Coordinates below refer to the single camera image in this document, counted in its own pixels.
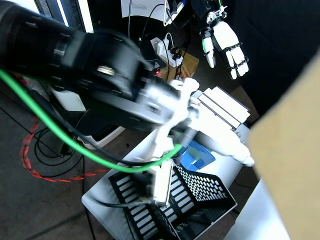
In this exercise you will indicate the transparent blue bookend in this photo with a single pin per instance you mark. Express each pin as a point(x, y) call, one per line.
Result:
point(197, 160)

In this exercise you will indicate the black three-slot file rack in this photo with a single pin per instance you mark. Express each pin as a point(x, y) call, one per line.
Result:
point(200, 217)

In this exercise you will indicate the book with white spine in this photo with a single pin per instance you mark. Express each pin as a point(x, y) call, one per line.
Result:
point(228, 105)

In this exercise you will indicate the white and black floor unit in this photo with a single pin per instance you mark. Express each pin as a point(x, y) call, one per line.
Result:
point(67, 100)

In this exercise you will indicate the white five-finger hand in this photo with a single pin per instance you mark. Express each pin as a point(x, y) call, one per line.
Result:
point(220, 145)
point(225, 37)

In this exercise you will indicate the black box with red light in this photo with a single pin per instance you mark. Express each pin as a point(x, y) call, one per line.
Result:
point(150, 53)

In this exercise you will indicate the white power strip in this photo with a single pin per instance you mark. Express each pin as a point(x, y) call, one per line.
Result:
point(161, 50)

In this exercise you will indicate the white paper sheet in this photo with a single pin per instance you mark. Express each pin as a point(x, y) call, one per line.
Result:
point(140, 8)

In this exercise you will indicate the small brown cardboard box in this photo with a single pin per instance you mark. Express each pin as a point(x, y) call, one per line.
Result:
point(190, 63)

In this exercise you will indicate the large brown cardboard panel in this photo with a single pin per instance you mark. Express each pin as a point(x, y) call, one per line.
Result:
point(287, 150)

